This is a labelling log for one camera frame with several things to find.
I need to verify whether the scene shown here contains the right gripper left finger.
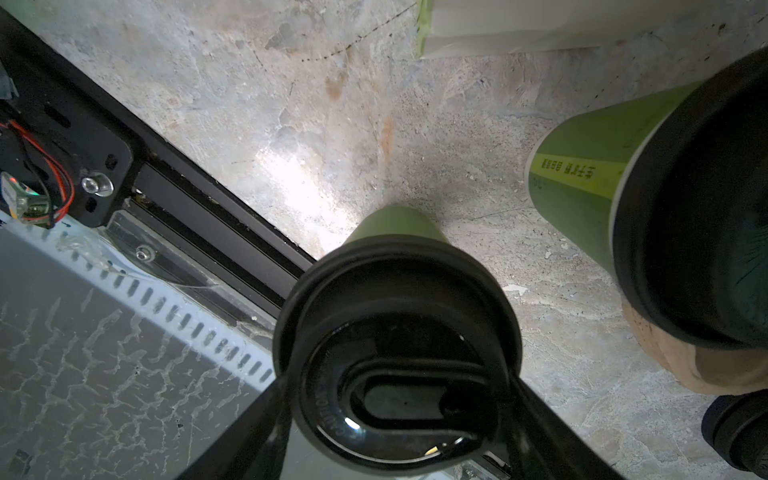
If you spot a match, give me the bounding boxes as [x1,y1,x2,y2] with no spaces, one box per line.
[178,378,292,480]

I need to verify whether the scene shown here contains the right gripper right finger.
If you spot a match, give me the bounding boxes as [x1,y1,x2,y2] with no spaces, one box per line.
[506,378,623,480]

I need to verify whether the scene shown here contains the green paper coffee cup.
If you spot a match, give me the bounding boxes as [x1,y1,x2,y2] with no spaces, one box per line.
[525,82,701,274]

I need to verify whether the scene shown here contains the white paper takeout bag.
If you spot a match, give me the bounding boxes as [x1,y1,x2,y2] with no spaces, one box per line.
[417,0,706,59]

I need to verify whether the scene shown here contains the black coffee lid stack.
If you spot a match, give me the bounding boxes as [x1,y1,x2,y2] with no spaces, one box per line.
[701,390,768,479]

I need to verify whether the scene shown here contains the brown pulp cup carrier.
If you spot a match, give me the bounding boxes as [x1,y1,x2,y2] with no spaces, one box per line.
[622,299,767,395]

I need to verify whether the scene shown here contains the white slotted cable duct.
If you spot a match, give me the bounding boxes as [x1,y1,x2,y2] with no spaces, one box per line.
[1,213,276,391]

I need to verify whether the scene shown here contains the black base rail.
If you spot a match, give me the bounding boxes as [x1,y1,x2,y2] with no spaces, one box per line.
[1,12,313,315]

